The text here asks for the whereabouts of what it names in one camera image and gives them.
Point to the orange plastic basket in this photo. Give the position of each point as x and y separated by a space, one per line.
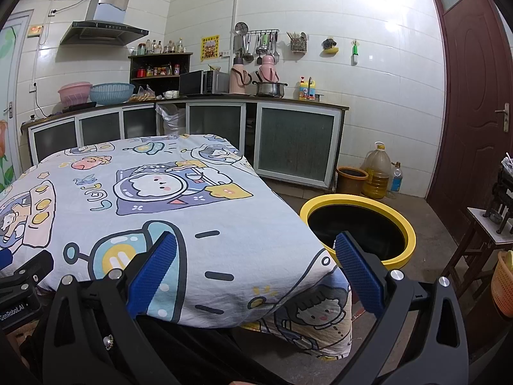
503 284

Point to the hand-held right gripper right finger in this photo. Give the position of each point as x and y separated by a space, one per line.
358 278

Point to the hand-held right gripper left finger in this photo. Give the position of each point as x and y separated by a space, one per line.
154 274

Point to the black induction cooktop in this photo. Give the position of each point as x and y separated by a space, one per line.
80 107

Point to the brown plastic bucket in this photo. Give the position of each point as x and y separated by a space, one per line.
350 182

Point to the flower print glass door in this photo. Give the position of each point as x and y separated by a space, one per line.
10 68

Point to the cartoon printed tablecloth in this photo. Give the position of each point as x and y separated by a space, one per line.
240 216

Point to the wooden stool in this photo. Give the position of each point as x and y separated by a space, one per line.
481 224

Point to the rack of hanging utensils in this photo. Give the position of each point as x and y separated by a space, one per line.
262 44

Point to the steel cooking pot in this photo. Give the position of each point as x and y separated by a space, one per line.
269 89

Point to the steel strainer ladle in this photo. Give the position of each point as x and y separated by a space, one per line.
241 29

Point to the dark red door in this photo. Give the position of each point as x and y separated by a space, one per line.
469 88

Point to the orange white wall box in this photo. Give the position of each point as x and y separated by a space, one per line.
35 31

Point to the row of glass bottles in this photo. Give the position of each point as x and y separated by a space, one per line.
160 48

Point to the steel faucet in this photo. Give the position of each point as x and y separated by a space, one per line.
309 81

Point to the dark wooden shelf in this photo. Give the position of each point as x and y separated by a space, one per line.
186 62

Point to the steel range hood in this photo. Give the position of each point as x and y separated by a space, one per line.
104 32

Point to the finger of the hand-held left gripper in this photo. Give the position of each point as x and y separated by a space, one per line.
36 264
4 257

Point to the clear bag of snacks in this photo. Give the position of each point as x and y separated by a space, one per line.
142 95

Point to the kitchen cabinet with glass doors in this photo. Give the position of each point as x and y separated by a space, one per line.
296 144

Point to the yellow wall poster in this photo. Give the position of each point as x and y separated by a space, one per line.
210 48

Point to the green white brush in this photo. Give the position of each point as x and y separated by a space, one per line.
355 54

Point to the row of seasoning jars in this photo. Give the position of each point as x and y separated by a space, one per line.
158 71

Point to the pink plastic basin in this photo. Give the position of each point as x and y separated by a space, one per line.
74 94

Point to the black bin with yellow rim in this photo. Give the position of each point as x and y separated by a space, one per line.
408 232

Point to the black metal machine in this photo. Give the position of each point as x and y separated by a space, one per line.
503 196

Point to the yellow sponge holder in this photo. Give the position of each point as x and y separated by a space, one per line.
329 48

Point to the blue label water bottle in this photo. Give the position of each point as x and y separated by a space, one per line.
396 182

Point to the yellow detergent bottle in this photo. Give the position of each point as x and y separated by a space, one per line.
313 91
303 91

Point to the large cooking oil jug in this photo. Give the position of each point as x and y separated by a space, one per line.
376 176

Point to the bright pink thermos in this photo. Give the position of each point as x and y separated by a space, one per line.
267 68

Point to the salmon pink thermos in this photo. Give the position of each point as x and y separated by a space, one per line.
237 78

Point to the grey microwave oven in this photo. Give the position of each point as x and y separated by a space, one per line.
194 83

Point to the white woven sack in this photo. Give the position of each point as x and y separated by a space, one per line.
174 122

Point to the blue plastic basket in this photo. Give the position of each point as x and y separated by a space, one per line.
112 94

